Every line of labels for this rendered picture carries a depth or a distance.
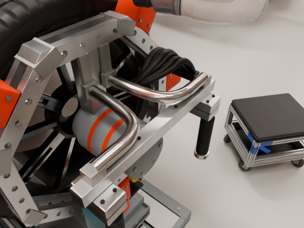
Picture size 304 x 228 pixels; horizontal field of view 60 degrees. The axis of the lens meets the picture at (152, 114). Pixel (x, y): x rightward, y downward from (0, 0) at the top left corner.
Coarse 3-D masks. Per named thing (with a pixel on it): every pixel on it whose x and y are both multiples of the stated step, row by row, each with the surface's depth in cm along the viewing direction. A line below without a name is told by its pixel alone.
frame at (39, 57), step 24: (72, 24) 55; (96, 24) 58; (120, 24) 58; (24, 48) 48; (48, 48) 47; (72, 48) 51; (96, 48) 55; (144, 48) 69; (24, 72) 47; (48, 72) 48; (24, 96) 47; (24, 120) 49; (144, 120) 93; (0, 144) 47; (0, 168) 49; (0, 192) 57; (24, 192) 56; (24, 216) 59; (48, 216) 66
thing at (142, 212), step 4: (144, 204) 130; (140, 208) 129; (144, 208) 129; (148, 208) 127; (136, 212) 127; (140, 212) 127; (144, 212) 125; (148, 212) 130; (132, 216) 126; (136, 216) 126; (140, 216) 124; (144, 216) 128; (128, 220) 124; (132, 220) 124; (136, 220) 122; (140, 220) 125; (128, 224) 123; (132, 224) 121; (136, 224) 123; (140, 224) 128
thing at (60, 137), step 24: (120, 48) 82; (120, 72) 92; (48, 96) 64; (72, 96) 75; (120, 96) 88; (48, 120) 69; (72, 120) 79; (48, 144) 70; (72, 144) 78; (24, 168) 68; (48, 168) 86; (72, 168) 89; (48, 192) 75
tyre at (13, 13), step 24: (0, 0) 52; (24, 0) 50; (48, 0) 52; (72, 0) 56; (96, 0) 60; (0, 24) 47; (24, 24) 50; (48, 24) 53; (0, 48) 48; (0, 72) 50; (0, 216) 65
